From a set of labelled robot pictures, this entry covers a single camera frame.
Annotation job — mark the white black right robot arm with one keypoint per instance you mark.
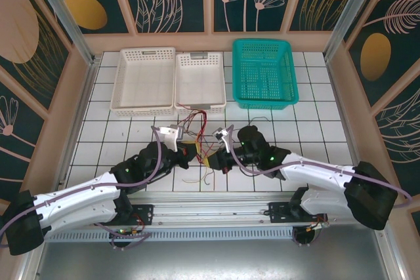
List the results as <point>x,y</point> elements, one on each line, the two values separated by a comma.
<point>321,168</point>

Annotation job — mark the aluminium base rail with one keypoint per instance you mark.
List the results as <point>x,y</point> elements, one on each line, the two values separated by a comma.
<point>210,209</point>

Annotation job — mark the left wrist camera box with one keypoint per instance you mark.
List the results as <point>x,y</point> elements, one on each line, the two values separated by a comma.
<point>170,132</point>

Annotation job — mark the teal plastic mesh basket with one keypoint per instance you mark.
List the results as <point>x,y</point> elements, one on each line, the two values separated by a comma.
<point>265,104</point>

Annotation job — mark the grey metal base plate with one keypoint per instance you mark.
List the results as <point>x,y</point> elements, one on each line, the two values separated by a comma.
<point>210,260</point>

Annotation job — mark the single pink flower wall poster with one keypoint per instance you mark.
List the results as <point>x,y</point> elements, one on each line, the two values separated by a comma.
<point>19,149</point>

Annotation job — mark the large white plastic basket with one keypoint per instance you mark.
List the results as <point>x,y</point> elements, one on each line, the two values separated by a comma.
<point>144,76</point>

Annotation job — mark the orange circle pink leaf poster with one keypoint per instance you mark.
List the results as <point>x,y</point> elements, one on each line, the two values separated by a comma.
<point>193,4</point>

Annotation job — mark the large peach circle wall poster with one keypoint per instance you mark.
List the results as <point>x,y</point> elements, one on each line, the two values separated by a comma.
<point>19,31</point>

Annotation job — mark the orange oval leaf branch poster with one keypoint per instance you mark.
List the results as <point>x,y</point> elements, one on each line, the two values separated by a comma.
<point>403,47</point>

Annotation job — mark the two pink flowers wall poster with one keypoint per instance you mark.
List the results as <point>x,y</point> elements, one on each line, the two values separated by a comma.
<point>236,14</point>

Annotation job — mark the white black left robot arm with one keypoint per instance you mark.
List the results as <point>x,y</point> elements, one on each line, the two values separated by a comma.
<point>82,191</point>

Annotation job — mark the pink leaf outlines wall poster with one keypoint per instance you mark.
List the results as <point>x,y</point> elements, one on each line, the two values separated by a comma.
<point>403,135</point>

